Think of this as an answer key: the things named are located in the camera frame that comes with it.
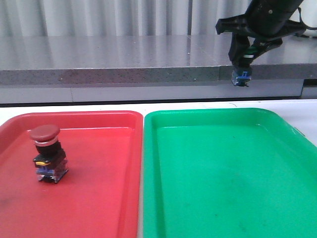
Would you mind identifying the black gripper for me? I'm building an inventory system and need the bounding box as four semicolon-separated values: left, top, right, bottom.
215;0;307;65

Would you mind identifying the green mushroom push button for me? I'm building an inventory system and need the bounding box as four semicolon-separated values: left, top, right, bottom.
231;48;254;87

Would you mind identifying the red mushroom push button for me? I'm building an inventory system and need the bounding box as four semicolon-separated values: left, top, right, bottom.
29;124;68;183

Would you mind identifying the white appliance on counter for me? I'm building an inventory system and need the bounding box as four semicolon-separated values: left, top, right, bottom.
300;0;317;28

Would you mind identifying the green plastic tray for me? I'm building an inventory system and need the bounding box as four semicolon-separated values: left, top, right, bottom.
143;108;317;238

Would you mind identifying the grey stone counter ledge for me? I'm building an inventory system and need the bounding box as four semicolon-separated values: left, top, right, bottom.
0;34;317;104

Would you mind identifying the red plastic tray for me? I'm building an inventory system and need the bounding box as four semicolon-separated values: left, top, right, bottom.
0;111;143;238

